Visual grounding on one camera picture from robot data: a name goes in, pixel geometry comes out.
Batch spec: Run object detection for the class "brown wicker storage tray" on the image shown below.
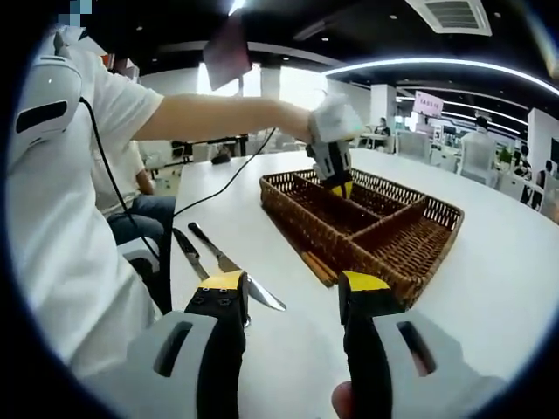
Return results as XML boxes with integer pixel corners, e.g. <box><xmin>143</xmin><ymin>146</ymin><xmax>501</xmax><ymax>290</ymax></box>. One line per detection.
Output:
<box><xmin>259</xmin><ymin>168</ymin><xmax>465</xmax><ymax>309</ymax></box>

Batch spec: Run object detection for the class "dark hanging board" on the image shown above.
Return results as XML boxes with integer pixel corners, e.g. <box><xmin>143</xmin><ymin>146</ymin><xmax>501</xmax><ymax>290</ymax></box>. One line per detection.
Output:
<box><xmin>203</xmin><ymin>12</ymin><xmax>253</xmax><ymax>92</ymax></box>

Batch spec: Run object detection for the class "person's white shirt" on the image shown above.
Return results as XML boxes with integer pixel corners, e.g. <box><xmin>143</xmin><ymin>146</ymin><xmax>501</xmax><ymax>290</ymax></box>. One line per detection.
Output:
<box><xmin>6</xmin><ymin>25</ymin><xmax>176</xmax><ymax>379</ymax></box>

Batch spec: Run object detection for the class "ceiling air conditioner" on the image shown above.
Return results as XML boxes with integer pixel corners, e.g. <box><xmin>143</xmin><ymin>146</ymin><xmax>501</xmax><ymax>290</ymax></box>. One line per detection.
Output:
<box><xmin>404</xmin><ymin>0</ymin><xmax>493</xmax><ymax>36</ymax></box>

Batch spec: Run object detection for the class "person's right hand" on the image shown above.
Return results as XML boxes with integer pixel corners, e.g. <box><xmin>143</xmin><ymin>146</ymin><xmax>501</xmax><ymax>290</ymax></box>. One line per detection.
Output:
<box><xmin>330</xmin><ymin>381</ymin><xmax>355</xmax><ymax>419</ymax></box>

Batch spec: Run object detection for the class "pink hanging sign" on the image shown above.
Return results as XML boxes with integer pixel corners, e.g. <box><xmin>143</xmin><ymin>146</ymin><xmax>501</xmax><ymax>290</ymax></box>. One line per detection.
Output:
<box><xmin>414</xmin><ymin>90</ymin><xmax>445</xmax><ymax>117</ymax></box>

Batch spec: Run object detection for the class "white chest device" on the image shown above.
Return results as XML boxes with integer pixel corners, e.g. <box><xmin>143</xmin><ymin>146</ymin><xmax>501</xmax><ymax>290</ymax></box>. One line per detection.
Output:
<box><xmin>12</xmin><ymin>52</ymin><xmax>84</xmax><ymax>149</ymax></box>

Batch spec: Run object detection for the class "curved ceiling light strip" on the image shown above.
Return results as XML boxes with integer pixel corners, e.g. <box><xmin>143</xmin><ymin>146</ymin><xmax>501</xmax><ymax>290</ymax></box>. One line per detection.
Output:
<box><xmin>325</xmin><ymin>58</ymin><xmax>559</xmax><ymax>98</ymax></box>

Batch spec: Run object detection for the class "white office chair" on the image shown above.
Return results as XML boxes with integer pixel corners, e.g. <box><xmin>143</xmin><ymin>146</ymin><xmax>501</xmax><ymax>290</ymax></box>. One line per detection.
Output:
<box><xmin>116</xmin><ymin>237</ymin><xmax>162</xmax><ymax>281</ymax></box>

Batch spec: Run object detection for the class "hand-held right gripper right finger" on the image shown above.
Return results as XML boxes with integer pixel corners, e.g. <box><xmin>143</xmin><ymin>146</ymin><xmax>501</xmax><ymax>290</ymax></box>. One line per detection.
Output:
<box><xmin>337</xmin><ymin>270</ymin><xmax>510</xmax><ymax>419</ymax></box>

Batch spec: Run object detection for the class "steel knife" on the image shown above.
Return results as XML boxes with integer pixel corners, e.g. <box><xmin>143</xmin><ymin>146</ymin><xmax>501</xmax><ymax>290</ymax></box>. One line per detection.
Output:
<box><xmin>187</xmin><ymin>221</ymin><xmax>287</xmax><ymax>313</ymax></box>
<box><xmin>172</xmin><ymin>226</ymin><xmax>211</xmax><ymax>281</ymax></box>

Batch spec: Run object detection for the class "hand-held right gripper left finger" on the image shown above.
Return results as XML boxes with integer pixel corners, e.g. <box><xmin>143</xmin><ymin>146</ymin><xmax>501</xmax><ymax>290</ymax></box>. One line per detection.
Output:
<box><xmin>82</xmin><ymin>270</ymin><xmax>252</xmax><ymax>419</ymax></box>

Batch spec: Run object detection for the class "wooden chopstick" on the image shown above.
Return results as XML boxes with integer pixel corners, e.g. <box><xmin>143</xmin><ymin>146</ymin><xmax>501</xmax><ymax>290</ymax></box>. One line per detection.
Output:
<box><xmin>305</xmin><ymin>249</ymin><xmax>338</xmax><ymax>285</ymax></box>
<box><xmin>300</xmin><ymin>251</ymin><xmax>334</xmax><ymax>288</ymax></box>

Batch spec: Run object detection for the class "black device cable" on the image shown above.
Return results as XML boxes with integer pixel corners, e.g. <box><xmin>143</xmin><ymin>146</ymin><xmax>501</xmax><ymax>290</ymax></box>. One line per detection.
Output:
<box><xmin>78</xmin><ymin>96</ymin><xmax>162</xmax><ymax>261</ymax></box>

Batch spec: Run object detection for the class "thin gripper cable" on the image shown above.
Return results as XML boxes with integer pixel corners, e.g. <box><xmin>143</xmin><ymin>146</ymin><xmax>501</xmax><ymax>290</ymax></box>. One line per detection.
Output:
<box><xmin>172</xmin><ymin>126</ymin><xmax>279</xmax><ymax>219</ymax></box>

